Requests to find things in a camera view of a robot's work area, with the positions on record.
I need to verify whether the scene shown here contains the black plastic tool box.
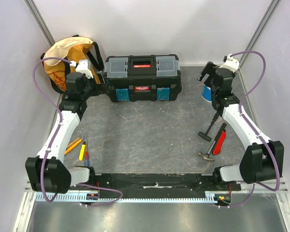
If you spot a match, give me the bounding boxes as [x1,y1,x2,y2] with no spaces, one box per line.
[103,54,182,102]

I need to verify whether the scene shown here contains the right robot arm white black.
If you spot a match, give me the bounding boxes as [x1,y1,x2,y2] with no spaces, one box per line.
[199,60,284,190]

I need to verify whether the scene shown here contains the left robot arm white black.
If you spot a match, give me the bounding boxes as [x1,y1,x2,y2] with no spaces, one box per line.
[25,71,100,194]

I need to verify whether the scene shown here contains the blue wrapped paper roll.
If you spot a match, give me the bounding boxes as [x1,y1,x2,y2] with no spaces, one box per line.
[202,85,212,103]

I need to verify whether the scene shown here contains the yellow canvas tote bag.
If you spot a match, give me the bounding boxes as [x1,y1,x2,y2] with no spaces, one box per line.
[41,35,104,94]

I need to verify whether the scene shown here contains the black rubber mallet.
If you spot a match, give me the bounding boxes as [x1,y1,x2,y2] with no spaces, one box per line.
[198,112,219,142]

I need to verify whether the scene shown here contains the red black utility knife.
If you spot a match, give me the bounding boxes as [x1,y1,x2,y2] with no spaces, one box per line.
[212,130,226,156]

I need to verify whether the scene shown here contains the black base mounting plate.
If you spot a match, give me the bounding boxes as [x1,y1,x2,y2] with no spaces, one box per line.
[69,173,241,200]

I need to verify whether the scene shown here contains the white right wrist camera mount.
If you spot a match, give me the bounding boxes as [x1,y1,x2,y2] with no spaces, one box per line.
[219,54,240,72]

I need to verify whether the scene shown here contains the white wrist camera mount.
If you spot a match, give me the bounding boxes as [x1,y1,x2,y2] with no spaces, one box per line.
[70,59,94,79]
[219,54,240,72]

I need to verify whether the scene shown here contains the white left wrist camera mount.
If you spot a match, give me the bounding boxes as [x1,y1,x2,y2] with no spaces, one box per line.
[70,59,94,79]

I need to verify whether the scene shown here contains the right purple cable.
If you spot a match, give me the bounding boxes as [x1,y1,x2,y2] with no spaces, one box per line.
[217,50,281,209]

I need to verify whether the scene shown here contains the purple cable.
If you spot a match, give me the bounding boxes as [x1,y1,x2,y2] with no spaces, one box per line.
[217,50,281,209]
[32,57,123,207]

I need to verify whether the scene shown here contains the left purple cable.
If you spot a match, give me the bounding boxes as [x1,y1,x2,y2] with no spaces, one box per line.
[32,57,123,207]

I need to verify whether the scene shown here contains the yellow handled screwdriver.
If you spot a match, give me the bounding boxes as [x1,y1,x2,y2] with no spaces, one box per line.
[78,136,87,161]

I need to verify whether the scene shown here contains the red blue handled screwdriver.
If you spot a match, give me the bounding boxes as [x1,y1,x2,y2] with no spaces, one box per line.
[84,136,90,167]

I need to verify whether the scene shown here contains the claw hammer red black handle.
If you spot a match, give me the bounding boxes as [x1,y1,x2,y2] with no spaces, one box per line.
[199,123,227,161]

